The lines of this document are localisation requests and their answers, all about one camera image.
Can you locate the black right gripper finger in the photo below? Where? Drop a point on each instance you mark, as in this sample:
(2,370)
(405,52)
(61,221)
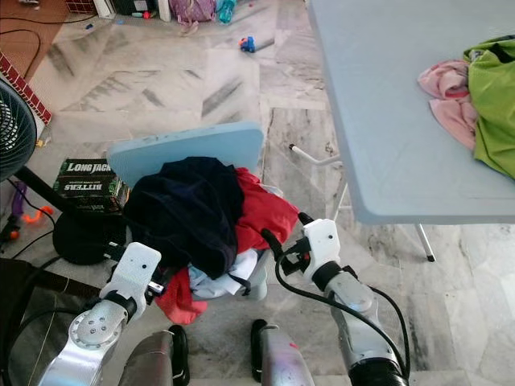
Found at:
(306,221)
(278,244)

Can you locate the dark navy garment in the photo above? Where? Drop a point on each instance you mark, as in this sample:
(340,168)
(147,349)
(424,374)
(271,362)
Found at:
(185,209)

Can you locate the lime green shirt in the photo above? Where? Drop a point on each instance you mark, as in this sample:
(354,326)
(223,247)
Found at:
(495,104)

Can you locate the red garment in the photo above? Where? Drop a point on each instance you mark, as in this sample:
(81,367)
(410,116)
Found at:
(265,209)

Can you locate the white garment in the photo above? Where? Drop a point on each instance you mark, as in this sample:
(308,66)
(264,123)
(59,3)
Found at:
(225,277)

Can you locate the silver left robot leg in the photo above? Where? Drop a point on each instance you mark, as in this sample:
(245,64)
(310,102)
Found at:
(153,362)

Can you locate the silver robot leg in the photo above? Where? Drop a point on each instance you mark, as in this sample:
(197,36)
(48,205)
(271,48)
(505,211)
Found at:
(153,362)
(286,362)

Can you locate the silver right robot leg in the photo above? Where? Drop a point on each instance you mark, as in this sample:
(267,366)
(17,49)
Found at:
(286,362)

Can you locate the dark green Long Jack box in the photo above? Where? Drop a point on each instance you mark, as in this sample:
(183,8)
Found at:
(88,185)

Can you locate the light blue folding table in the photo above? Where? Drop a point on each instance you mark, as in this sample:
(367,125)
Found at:
(386,121)

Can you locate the light blue plastic chair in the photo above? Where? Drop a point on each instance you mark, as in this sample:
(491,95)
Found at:
(185,145)

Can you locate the orange curly toy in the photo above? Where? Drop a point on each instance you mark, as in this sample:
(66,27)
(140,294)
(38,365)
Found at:
(39,215)

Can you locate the dark wooden stool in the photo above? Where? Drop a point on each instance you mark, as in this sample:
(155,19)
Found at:
(16,281)

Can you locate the small blue toy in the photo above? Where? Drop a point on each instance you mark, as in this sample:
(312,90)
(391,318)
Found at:
(247,44)

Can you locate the pink crumpled garment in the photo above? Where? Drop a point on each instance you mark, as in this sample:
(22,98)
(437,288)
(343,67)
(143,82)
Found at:
(447,88)

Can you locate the purple bag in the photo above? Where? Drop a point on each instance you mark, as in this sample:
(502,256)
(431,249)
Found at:
(191,10)

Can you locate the brown floor mat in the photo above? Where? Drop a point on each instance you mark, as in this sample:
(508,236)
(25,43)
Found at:
(24,20)

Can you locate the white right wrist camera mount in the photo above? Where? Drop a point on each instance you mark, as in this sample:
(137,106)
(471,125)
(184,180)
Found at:
(322,240)

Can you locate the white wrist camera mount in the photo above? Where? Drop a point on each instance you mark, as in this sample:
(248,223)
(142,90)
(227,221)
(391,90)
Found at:
(322,240)
(133,269)

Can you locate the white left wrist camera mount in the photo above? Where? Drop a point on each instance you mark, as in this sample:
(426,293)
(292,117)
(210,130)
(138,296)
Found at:
(133,269)

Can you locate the black pedestal fan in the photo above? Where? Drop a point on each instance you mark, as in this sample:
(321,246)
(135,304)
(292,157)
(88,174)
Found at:
(16,129)

